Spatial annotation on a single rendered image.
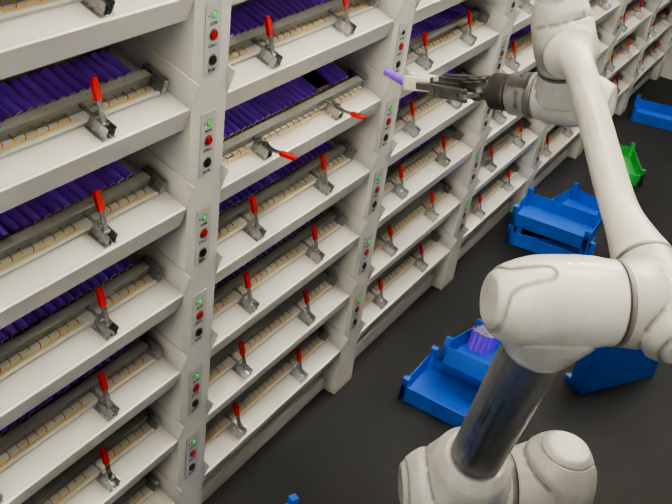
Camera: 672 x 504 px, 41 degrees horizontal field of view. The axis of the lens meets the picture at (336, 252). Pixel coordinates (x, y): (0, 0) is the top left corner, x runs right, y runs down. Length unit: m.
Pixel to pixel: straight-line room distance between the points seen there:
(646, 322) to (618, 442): 1.44
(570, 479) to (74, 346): 0.95
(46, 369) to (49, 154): 0.38
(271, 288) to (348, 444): 0.62
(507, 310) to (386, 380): 1.46
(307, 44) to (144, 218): 0.51
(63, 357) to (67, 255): 0.19
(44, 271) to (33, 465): 0.38
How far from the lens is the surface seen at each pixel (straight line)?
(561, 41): 1.67
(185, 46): 1.49
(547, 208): 3.64
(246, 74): 1.66
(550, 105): 1.79
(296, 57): 1.77
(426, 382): 2.74
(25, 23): 1.27
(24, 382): 1.53
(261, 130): 1.82
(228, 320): 1.96
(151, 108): 1.50
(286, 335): 2.24
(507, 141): 3.40
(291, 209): 2.00
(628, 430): 2.83
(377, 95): 2.14
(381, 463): 2.48
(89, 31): 1.31
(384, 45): 2.11
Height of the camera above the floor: 1.76
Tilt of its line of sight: 33 degrees down
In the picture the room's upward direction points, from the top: 8 degrees clockwise
